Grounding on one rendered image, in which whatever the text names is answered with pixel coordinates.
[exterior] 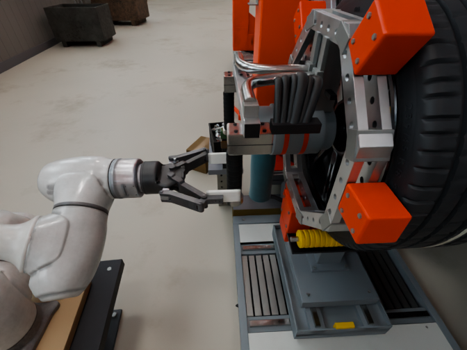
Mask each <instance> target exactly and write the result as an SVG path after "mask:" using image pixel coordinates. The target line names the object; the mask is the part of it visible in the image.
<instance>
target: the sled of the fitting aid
mask: <svg viewBox="0 0 467 350"><path fill-rule="evenodd" d="M272 237H273V241H274V245H275V251H276V255H277V261H278V265H279V271H280V274H281V281H282V284H283V288H284V294H285V298H286V304H287V308H288V314H289V317H290V324H291V327H292V331H293V337H294V339H307V338H330V337H342V336H354V335H377V334H386V333H387V332H388V331H389V330H390V329H391V328H392V327H393V325H392V323H391V321H390V319H389V318H388V315H387V314H386V311H385V310H384V307H383V305H382V303H381V301H380V300H379V301H378V302H377V303H376V304H365V305H352V306H327V307H313V308H301V307H300V303H299V299H298V296H297V291H296V288H295V283H294V280H293V275H292V271H291V268H290V263H289V260H288V255H287V252H286V247H285V243H284V238H283V235H282V232H281V226H280V224H279V225H273V230H272Z"/></svg>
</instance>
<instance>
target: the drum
mask: <svg viewBox="0 0 467 350"><path fill-rule="evenodd" d="M273 114H274V104H273V103H271V104H270V105H269V106H259V120H260V122H270V119H272V118H273ZM312 117H317V118H318V119H319V120H320V122H321V123H322V127H321V130H320V133H307V134H281V135H274V136H273V145H272V153H271V155H284V154H307V153H318V152H319V151H320V150H327V149H329V148H330V147H331V146H332V144H333V143H334V140H335V137H336V115H335V112H334V110H332V112H324V111H323V110H315V111H314V114H313V116H312Z"/></svg>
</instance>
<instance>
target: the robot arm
mask: <svg viewBox="0 0 467 350"><path fill-rule="evenodd" d="M168 159H169V164H166V165H163V164H162V163H161V162H160V161H144V162H143V161H142V160H141V159H140V158H118V159H113V158H106V157H103V156H79V157H73V158H64V159H61V160H56V161H53V162H51V163H48V164H46V165H45V166H44V167H43V168H42V169H41V170H40V173H39V174H38V180H37V184H38V189H39V191H40V193H41V194H42V195H43V196H44V197H46V198H47V199H48V200H50V201H52V202H53V203H54V207H53V210H52V213H51V214H48V215H44V216H39V215H37V216H34V215H32V214H29V213H26V212H10V211H8V210H0V350H36V348H37V346H38V344H39V342H40V340H41V338H42V336H43V335H44V332H45V331H46V329H47V327H48V325H49V322H50V321H51V318H52V317H53V315H54V314H55V312H56V311H57V310H58V309H59V307H60V303H59V302H58V301H57V300H61V299H68V298H72V297H77V296H79V295H80V294H81V293H82V292H83V291H84V290H85V289H86V288H87V286H88V285H89V284H90V282H91V280H92V279H93V277H94V275H95V273H96V271H97V268H98V266H99V263H100V260H101V257H102V254H103V251H104V246H105V242H106V235H107V221H108V214H109V211H110V208H111V206H112V204H113V202H114V200H115V199H126V198H140V197H143V195H144V194H159V195H160V198H161V201H162V202H167V203H174V204H176V205H179V206H183V207H185V208H189V209H191V210H194V211H197V212H199V213H202V212H204V209H205V208H208V204H219V203H223V202H233V201H240V190H207V191H206V194H205V193H203V192H202V191H200V190H198V189H197V188H195V187H193V186H191V185H189V184H187V183H186V182H185V178H186V174H188V172H189V171H191V170H193V169H195V168H197V167H199V166H200V165H203V164H204V163H207V162H208V163H209V164H225V163H227V161H226V153H209V150H208V149H207V148H206V147H203V148H201V149H196V150H194V151H189V152H186V153H183V154H179V155H175V156H168ZM173 190H175V191H176V192H175V191H173ZM32 293H33V295H34V296H35V298H38V299H39V300H41V301H42V302H44V303H34V302H32V301H31V299H32ZM47 301H49V302H47Z"/></svg>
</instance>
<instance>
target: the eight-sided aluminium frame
mask: <svg viewBox="0 0 467 350"><path fill-rule="evenodd" d="M362 19H363V17H360V16H356V15H353V14H350V13H348V12H344V11H342V10H341V9H312V10H311V12H310V14H309V15H308V16H307V17H306V23H305V25H304V28H303V29H302V32H301V34H300V36H299V38H298V40H297V43H296V45H295V47H294V49H293V52H292V54H290V57H289V60H288V64H306V60H310V57H311V50H312V46H313V39H314V34H315V31H319V32H321V35H322V36H327V37H329V40H331V41H332V42H334V43H335V44H337V45H338V47H339V49H340V56H341V71H342V80H343V96H344V105H345V121H346V129H347V142H346V149H345V153H344V156H343V159H342V162H341V166H340V168H339V171H338V174H337V177H336V180H335V183H334V186H333V189H332V191H331V195H330V198H329V201H328V204H327V207H326V210H319V209H318V207H317V205H316V203H315V200H314V198H313V195H312V193H311V191H310V189H309V186H308V184H307V182H306V179H305V177H304V173H303V169H302V154H293V157H294V165H293V166H290V154H284V155H283V162H284V169H283V173H284V181H285V183H286V184H287V188H288V191H289V194H290V197H291V201H292V203H293V207H294V209H295V213H296V218H297V220H298V222H299V223H300V224H301V225H307V226H311V227H314V228H318V229H320V230H322V231H328V232H334V231H349V229H348V227H347V225H346V223H345V221H344V219H343V217H342V215H341V213H340V211H339V209H338V206H339V204H340V202H341V199H342V196H343V193H344V191H345V188H346V185H347V184H348V183H377V181H378V179H379V177H380V175H381V173H382V171H383V169H384V166H385V164H386V162H387V161H390V157H391V152H392V150H393V147H394V143H393V136H394V132H395V130H394V129H392V123H391V111H390V104H389V97H388V84H387V77H386V75H355V74H354V69H353V65H352V59H351V55H350V48H349V41H350V40H351V38H352V36H353V35H354V33H355V31H356V30H357V28H358V26H359V24H360V23H361V21H362ZM295 181H297V182H298V185H299V187H300V192H301V195H302V198H303V200H304V203H305V205H306V207H304V205H303V203H302V200H301V197H300V194H299V192H298V189H297V186H296V184H295Z"/></svg>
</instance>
